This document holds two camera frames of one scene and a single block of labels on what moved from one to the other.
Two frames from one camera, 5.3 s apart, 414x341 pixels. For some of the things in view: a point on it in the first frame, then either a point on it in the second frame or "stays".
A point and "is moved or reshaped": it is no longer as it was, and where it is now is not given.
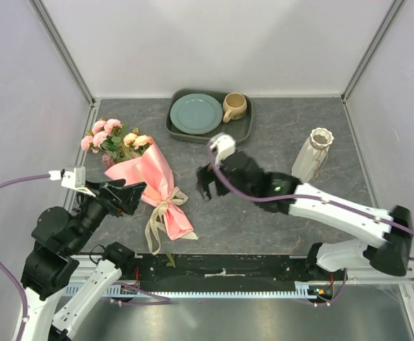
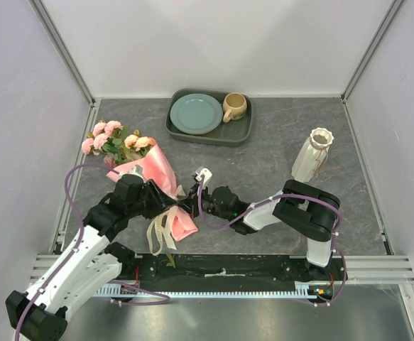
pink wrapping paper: (151, 168) stays
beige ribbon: (178, 197) is moved or reshaped
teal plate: (196, 114) stays
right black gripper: (204, 176) -> (194, 200)
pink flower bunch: (114, 141) stays
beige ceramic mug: (234, 106) stays
